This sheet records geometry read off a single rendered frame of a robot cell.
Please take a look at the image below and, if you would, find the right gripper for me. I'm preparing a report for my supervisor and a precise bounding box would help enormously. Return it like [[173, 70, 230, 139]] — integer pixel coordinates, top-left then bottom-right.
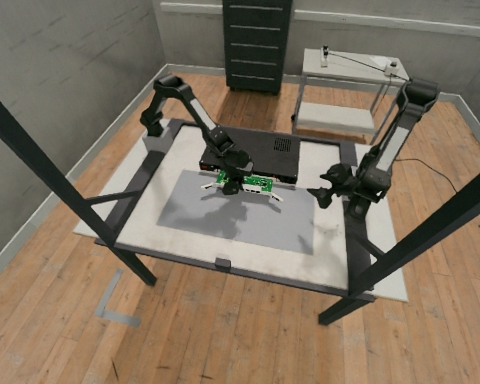
[[307, 164, 357, 209]]

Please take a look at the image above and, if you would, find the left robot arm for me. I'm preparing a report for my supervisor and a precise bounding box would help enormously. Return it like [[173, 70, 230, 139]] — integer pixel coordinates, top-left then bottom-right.
[[139, 73, 254, 177]]

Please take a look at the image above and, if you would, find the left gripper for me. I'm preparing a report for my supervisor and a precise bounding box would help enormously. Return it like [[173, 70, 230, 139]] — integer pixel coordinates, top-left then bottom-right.
[[220, 165, 245, 195]]

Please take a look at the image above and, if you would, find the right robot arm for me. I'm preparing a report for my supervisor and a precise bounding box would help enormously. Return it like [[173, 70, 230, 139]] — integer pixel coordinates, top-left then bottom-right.
[[326, 77, 441, 223]]

